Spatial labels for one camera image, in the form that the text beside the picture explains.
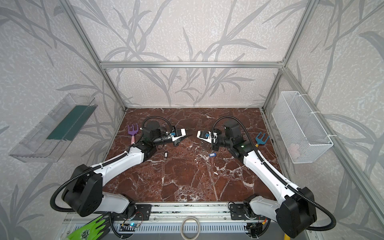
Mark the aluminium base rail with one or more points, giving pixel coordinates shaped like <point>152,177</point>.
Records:
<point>189,220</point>

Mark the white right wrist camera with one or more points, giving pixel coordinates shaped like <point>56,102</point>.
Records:
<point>207,136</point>

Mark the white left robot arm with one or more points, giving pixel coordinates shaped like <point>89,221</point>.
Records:
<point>84,194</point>

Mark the green black work glove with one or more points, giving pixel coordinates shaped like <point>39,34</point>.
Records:
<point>94,230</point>

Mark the purple pink garden fork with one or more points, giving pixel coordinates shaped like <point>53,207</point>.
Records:
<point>133,129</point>

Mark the blue yellow garden fork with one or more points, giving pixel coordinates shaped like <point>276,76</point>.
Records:
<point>261,139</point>

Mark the white wire mesh basket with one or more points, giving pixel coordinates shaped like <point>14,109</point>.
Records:
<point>303,135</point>

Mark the clear plastic wall shelf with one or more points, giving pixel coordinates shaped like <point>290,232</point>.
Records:
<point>48,140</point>

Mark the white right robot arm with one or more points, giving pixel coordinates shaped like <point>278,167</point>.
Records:
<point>292,212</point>

